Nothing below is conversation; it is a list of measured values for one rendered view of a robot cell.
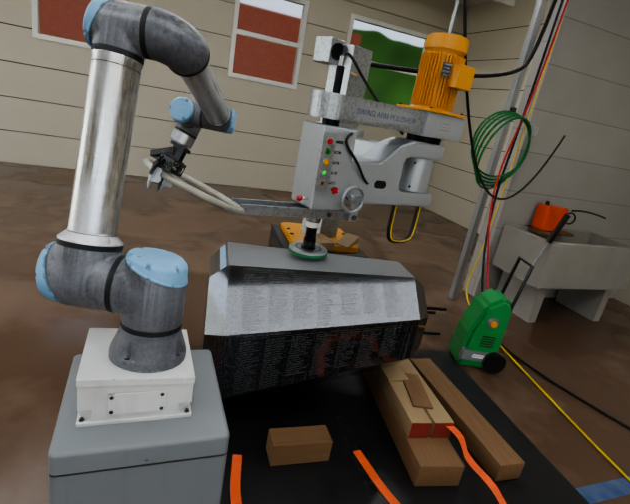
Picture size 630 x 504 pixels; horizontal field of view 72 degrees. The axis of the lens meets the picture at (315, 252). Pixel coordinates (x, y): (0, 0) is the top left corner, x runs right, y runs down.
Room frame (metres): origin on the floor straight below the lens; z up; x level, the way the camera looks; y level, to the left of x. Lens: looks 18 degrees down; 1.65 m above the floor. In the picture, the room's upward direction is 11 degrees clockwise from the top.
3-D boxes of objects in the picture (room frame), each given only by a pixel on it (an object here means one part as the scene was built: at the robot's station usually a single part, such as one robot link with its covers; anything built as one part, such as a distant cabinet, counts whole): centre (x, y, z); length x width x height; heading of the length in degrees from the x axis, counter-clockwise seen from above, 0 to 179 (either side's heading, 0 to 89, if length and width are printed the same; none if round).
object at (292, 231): (3.08, 0.00, 0.76); 0.49 x 0.49 x 0.05; 18
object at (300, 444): (1.74, -0.10, 0.07); 0.30 x 0.12 x 0.12; 110
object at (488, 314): (3.06, -1.38, 0.43); 0.35 x 0.35 x 0.87; 3
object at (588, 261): (4.46, -2.60, 0.43); 1.30 x 0.62 x 0.86; 113
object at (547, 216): (4.61, -2.41, 1.00); 0.50 x 0.22 x 0.33; 113
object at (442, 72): (2.65, -0.51, 1.94); 0.31 x 0.28 x 0.40; 34
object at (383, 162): (2.50, -0.29, 1.34); 0.74 x 0.23 x 0.49; 124
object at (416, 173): (2.66, -0.50, 1.38); 0.19 x 0.19 x 0.20
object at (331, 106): (2.49, -0.25, 1.65); 0.96 x 0.25 x 0.17; 124
